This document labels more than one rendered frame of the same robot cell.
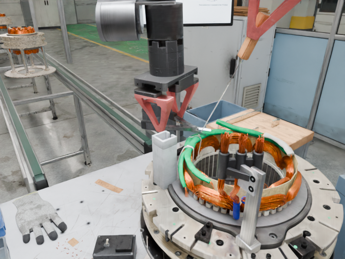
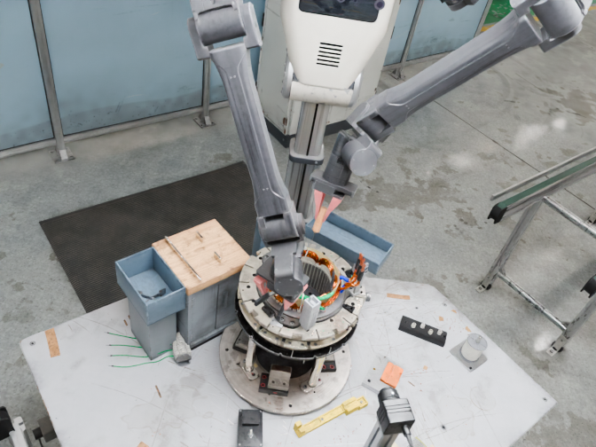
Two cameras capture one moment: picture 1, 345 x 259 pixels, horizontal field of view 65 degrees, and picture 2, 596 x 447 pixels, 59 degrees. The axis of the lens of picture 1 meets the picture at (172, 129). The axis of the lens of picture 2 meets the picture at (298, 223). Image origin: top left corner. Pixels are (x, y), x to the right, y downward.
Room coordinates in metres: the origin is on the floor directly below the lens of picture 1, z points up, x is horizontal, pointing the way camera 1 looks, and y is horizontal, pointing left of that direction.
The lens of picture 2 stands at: (0.57, 0.76, 2.11)
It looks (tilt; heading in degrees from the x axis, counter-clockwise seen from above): 42 degrees down; 260
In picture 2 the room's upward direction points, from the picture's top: 12 degrees clockwise
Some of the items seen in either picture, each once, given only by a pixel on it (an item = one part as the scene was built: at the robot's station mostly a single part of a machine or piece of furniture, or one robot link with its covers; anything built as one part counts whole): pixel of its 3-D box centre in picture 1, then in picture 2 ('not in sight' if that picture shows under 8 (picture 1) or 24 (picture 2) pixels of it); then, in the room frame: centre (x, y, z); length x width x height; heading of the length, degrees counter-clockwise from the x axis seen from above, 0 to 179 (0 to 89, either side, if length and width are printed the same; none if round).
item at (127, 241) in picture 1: (115, 249); (249, 430); (0.47, 0.14, 0.81); 0.10 x 0.06 x 0.06; 92
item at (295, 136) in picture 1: (258, 132); (202, 254); (0.64, -0.23, 1.05); 0.20 x 0.19 x 0.02; 38
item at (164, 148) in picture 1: (165, 161); (309, 312); (0.37, 0.01, 1.14); 0.03 x 0.03 x 0.09; 41
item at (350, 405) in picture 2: not in sight; (332, 414); (0.25, 0.08, 0.80); 0.22 x 0.04 x 0.03; 28
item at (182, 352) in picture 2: not in sight; (180, 347); (0.68, -0.10, 0.80); 0.10 x 0.05 x 0.04; 109
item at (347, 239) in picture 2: not in sight; (340, 267); (0.22, -0.35, 0.92); 0.25 x 0.11 x 0.28; 146
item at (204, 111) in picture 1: (213, 150); (152, 309); (0.76, -0.13, 0.92); 0.17 x 0.11 x 0.28; 128
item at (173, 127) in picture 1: (178, 128); not in sight; (0.43, -0.01, 1.17); 0.06 x 0.01 x 0.01; 79
